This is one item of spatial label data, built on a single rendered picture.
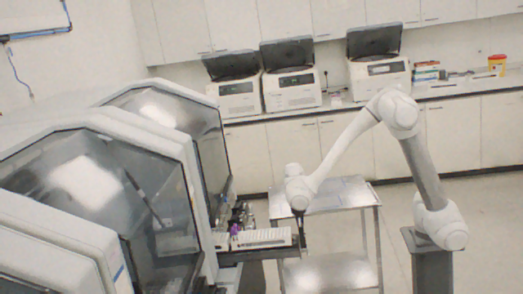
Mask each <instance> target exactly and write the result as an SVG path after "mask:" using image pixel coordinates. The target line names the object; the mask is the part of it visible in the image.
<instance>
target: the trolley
mask: <svg viewBox="0 0 523 294"><path fill-rule="evenodd" d="M368 185H369V186H368ZM369 187H370V189H371V191H372V192H373V195H374V196H373V195H372V193H371V192H370V189H369ZM374 197H375V198H376V199H377V200H378V201H379V203H378V202H376V200H375V198H374ZM378 207H382V202H381V200H380V199H379V197H378V196H377V194H375V192H374V191H373V187H372V186H371V184H370V183H369V182H367V183H366V182H365V180H364V178H363V176H362V174H355V175H349V176H342V177H337V178H329V179H325V180H324V182H323V183H322V184H320V185H319V187H318V189H317V195H316V196H315V197H314V199H313V201H312V203H311V205H310V206H309V207H308V208H307V209H306V212H305V213H304V214H303V215H304V217H308V216H315V215H320V214H327V213H334V212H345V211H353V210H359V209H360V223H361V233H362V242H363V249H361V250H355V251H348V252H335V253H329V254H322V255H315V256H303V257H302V258H295V259H289V260H284V259H277V260H276V262H277V267H278V273H279V282H280V286H279V289H280V291H281V294H336V293H343V292H356V290H363V289H370V288H377V287H378V292H379V294H384V285H383V273H382V252H381V240H380V229H379V217H378ZM365 208H373V228H374V239H375V250H376V261H377V272H378V279H377V278H376V274H375V273H374V271H373V267H372V265H371V263H370V261H369V254H368V244H367V234H366V224H365V213H364V210H365ZM268 209H269V222H270V225H271V228H272V229H273V228H277V227H279V226H278V221H281V220H288V219H295V216H294V215H293V214H292V213H291V209H290V206H289V205H288V201H287V199H286V195H285V189H284V185H274V186H268Z"/></svg>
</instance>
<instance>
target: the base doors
mask: <svg viewBox="0 0 523 294"><path fill-rule="evenodd" d="M522 96H523V91H519V92H512V93H504V94H497V95H491V96H478V97H472V98H465V99H458V100H446V101H439V102H431V103H425V104H418V107H419V110H420V109H421V110H423V111H419V112H421V120H422V129H421V132H422V135H423V139H424V140H425V143H426V146H427V149H428V152H429V154H430V156H431V160H432V162H433V165H434V168H435V169H436V172H437V173H444V172H459V171H466V170H475V169H481V168H491V167H506V166H507V165H514V164H522V163H523V98H522ZM511 102H516V103H515V104H512V105H503V103H511ZM440 106H441V107H443V109H437V107H440ZM429 107H431V108H434V109H432V110H429ZM425 110H426V113H425ZM358 114H359V112H355V113H348V114H336V115H329V116H322V117H317V118H303V119H295V120H288V121H280V122H266V125H265V123H260V125H252V126H246V127H232V128H226V129H225V134H228V133H230V134H229V135H226V143H227V148H228V153H229V158H230V166H231V171H232V175H234V182H235V190H236V195H241V194H255V193H264V192H268V186H274V185H283V184H284V167H285V166H286V165H288V164H290V163H299V164H301V166H302V168H303V171H304V173H305V176H310V174H312V173H313V172H314V171H315V170H316V169H317V168H318V167H319V166H320V164H322V163H323V162H322V158H323V161H324V159H325V158H326V156H327V155H328V153H329V151H330V150H331V148H332V147H333V145H335V143H336V142H337V140H338V138H339V136H340V135H341V134H342V133H343V132H344V130H345V129H346V128H347V127H349V126H350V125H351V122H352V121H353V120H354V119H355V117H356V116H357V115H358ZM317 120H318V125H317ZM331 120H333V122H326V121H331ZM322 121H323V122H322ZM320 122H322V123H320ZM303 123H304V125H307V123H314V124H315V125H310V126H303V127H302V124H303ZM320 127H323V128H320ZM314 128H316V130H314ZM318 128H319V132H318ZM295 130H299V131H297V132H290V133H288V131H295ZM426 133H427V138H426ZM266 134H267V136H266ZM319 135H320V139H319ZM235 136H244V138H238V139H235ZM372 137H373V140H372ZM267 141H268V142H267ZM268 145H269V148H268ZM321 149H322V154H320V150H321ZM269 152H270V153H269ZM270 157H271V159H270ZM373 160H374V162H373ZM271 164H272V165H271ZM272 168H273V170H272ZM374 172H375V174H374ZM273 174H274V176H273ZM355 174H362V176H363V178H364V180H365V181H370V180H385V179H394V178H402V176H412V174H411V171H410V170H409V166H408V163H407V161H406V159H405V157H404V155H403V154H402V151H401V148H400V145H399V143H398V140H397V139H395V138H394V137H393V135H392V134H391V133H390V132H389V131H388V129H387V127H386V125H385V124H384V122H383V121H381V122H380V123H379V124H378V125H377V126H374V127H372V130H371V128H370V129H368V130H367V131H365V132H364V133H362V134H360V135H359V136H357V138H356V139H355V140H354V141H353V142H352V143H351V145H350V146H349V147H348V149H346V152H345V153H344V154H343V155H342V157H341V158H340V159H339V161H338V162H337V165H336V167H334V168H333V170H332V171H331V172H330V173H329V174H328V177H327V178H326V179H329V178H337V177H342V176H349V175H355ZM274 180H275V181H274Z"/></svg>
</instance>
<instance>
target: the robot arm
mask: <svg viewBox="0 0 523 294"><path fill-rule="evenodd" d="M381 121H383V122H384V124H385V125H386V127H387V129H388V131H389V132H390V133H391V134H392V135H393V137H394V138H395V139H397V140H398V143H399V145H400V148H401V151H402V154H403V155H404V157H405V159H406V161H407V163H408V166H409V170H410V171H411V174H412V176H413V180H414V182H415V185H416V186H417V188H418V190H417V191H416V194H415V195H414V198H413V222H414V227H411V228H409V232H411V233H412V235H413V238H414V240H415V243H416V247H426V246H435V245H437V246H438V247H442V248H444V249H445V250H449V251H454V250H460V249H462V248H463V247H465V246H466V245H467V243H468V241H469V229H468V227H467V225H466V223H465V221H464V219H463V217H462V215H461V213H460V211H459V209H458V207H457V205H456V203H454V202H453V201H451V200H449V199H447V198H446V196H445V192H444V189H443V187H442V184H441V182H440V177H439V176H438V173H437V171H436V169H435V168H434V165H433V162H432V160H431V156H430V154H429V152H428V149H427V146H426V143H425V140H424V139H423V135H422V132H421V129H422V120H421V112H419V107H418V104H417V103H416V102H415V101H414V100H413V99H412V98H411V97H410V96H409V93H408V90H407V88H405V87H404V86H403V85H402V84H400V83H394V84H391V85H389V86H387V87H385V88H383V89H382V90H381V91H380V92H379V93H378V94H377V95H375V96H373V98H372V99H371V100H370V101H369V102H368V104H367V105H366V106H365V107H364V108H363V109H361V111H360V112H359V114H358V115H357V116H356V117H355V119H354V120H353V121H352V122H351V125H350V126H349V127H347V128H346V129H345V130H344V132H343V133H342V134H341V135H340V136H339V138H338V140H337V142H336V143H335V145H333V147H332V148H331V150H330V151H329V153H328V155H327V156H326V158H325V159H324V161H323V163H322V164H320V166H319V167H318V168H317V169H316V170H315V171H314V172H313V173H312V174H310V176H305V173H304V171H303V168H302V166H301V164H299V163H290V164H288V165H286V166H285V167H284V189H285V195H286V199H287V201H288V205H289V206H290V209H291V213H292V214H293V215H294V216H295V221H296V223H297V226H298V231H299V236H298V237H299V238H300V244H301V249H304V248H306V236H305V234H306V233H304V231H305V230H304V215H303V214H304V213H305V212H306V209H307V208H308V207H309V206H310V205H311V203H312V201H313V199H314V197H315V196H316V195H317V189H318V187H319V185H320V184H322V183H323V182H324V180H325V179H326V178H327V177H328V174H329V173H330V172H331V171H332V170H333V168H334V167H336V165H337V162H338V161H339V159H340V158H341V157H342V155H343V154H344V153H345V152H346V149H348V147H349V146H350V145H351V143H352V142H353V141H354V140H355V139H356V138H357V136H359V135H360V134H362V133H364V132H365V131H367V130H368V129H370V128H371V127H374V126H377V125H378V124H379V123H380V122H381Z"/></svg>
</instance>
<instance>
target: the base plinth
mask: <svg viewBox="0 0 523 294"><path fill-rule="evenodd" d="M521 170H523V163H522V164H514V165H507V166H506V167H491V168H481V169H475V170H466V171H452V172H444V173H438V176H439V177H440V178H448V177H457V176H473V175H480V174H490V173H498V172H514V171H521ZM365 182H366V183H367V182H369V183H370V184H371V186H375V185H391V184H399V183H408V182H414V180H413V176H402V178H394V179H385V180H370V181H365ZM267 197H268V192H264V193H255V194H241V195H237V199H240V198H241V200H243V199H251V198H267Z"/></svg>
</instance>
